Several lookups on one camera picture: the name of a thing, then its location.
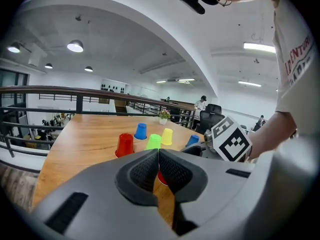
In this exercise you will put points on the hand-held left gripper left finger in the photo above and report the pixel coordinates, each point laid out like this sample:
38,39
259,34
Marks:
100,199

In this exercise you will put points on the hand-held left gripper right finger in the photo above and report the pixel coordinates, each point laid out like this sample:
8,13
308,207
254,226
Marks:
215,181

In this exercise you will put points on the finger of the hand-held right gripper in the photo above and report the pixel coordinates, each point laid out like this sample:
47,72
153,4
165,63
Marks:
193,149

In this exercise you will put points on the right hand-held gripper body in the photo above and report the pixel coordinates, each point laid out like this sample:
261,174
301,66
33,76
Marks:
231,139

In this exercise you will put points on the blue plastic cup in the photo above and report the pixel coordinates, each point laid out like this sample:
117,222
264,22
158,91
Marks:
192,140
141,131

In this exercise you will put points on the yellow plastic cup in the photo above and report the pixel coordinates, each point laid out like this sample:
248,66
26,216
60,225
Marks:
167,136

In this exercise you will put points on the green plastic cup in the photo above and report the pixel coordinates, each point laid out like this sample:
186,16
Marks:
153,142

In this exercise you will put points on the red plastic cup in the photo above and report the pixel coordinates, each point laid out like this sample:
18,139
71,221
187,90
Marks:
162,179
124,145

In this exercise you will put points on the person's right forearm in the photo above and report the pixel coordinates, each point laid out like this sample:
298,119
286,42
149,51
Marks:
272,131

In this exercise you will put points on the black office chair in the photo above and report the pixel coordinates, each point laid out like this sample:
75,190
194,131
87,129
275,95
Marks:
214,108
208,121

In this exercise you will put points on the potted flower plant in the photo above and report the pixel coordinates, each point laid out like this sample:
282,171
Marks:
164,116

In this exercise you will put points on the ceiling strip light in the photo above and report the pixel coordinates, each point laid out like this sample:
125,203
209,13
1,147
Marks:
186,80
259,47
249,84

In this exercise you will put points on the dark metal railing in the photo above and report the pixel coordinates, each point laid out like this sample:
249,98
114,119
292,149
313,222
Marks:
80,94

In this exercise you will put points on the dome pendant lamp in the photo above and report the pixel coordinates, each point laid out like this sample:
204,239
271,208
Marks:
14,47
48,66
88,69
75,46

